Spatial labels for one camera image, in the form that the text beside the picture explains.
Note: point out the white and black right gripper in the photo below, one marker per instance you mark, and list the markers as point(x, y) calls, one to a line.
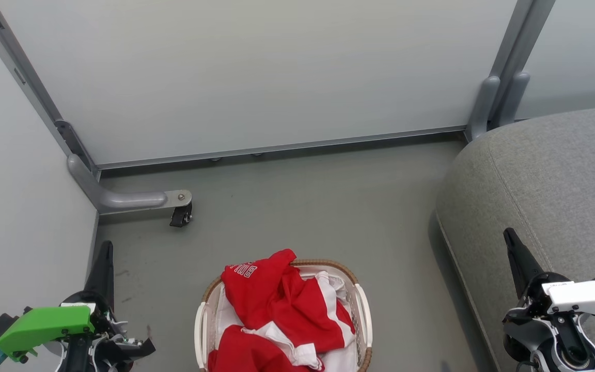
point(586, 299)

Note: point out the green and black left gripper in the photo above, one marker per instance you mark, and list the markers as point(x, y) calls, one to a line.
point(44, 325)

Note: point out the red and white garment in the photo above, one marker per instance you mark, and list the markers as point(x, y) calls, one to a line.
point(277, 305)

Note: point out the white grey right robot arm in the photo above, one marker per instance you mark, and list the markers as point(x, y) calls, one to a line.
point(519, 336)

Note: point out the grey fabric sofa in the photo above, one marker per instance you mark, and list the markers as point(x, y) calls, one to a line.
point(561, 181)

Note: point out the long grey partition foot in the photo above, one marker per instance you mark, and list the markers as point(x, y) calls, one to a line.
point(122, 199)

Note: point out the black caster wheel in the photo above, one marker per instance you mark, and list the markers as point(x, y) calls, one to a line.
point(179, 217)

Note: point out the short grey partition foot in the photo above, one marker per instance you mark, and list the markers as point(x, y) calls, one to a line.
point(483, 108)
point(514, 98)

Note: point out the white laundry basket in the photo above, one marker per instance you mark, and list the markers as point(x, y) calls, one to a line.
point(363, 315)

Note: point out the wide white partition panel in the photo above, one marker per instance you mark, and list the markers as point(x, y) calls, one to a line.
point(277, 77)

